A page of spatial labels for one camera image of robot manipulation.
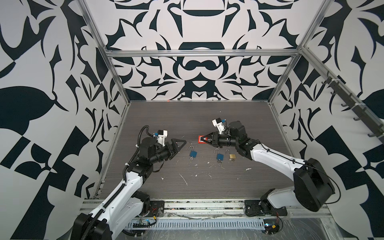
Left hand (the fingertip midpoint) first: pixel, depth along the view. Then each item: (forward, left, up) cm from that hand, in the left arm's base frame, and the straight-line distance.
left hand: (184, 143), depth 75 cm
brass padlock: (+1, -28, -20) cm, 34 cm away
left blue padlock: (+4, -5, -21) cm, 22 cm away
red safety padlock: (+1, -9, -1) cm, 9 cm away
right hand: (+2, -9, 0) cm, 9 cm away
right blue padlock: (+1, -21, -21) cm, 29 cm away
